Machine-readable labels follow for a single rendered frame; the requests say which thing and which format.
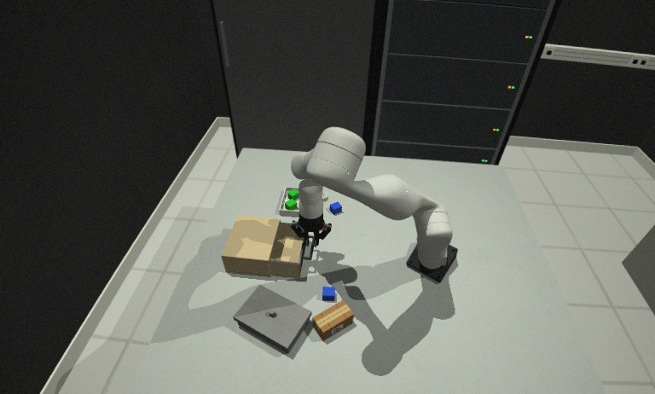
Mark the green block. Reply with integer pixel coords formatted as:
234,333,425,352
285,199,298,211
287,189,299,200

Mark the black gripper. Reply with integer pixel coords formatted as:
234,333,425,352
291,214,332,247

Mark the brown cardboard box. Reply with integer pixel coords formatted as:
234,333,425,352
312,300,354,341

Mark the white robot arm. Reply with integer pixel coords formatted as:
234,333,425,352
291,127,453,269

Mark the blue block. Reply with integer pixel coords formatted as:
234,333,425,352
330,202,342,215
322,287,335,301

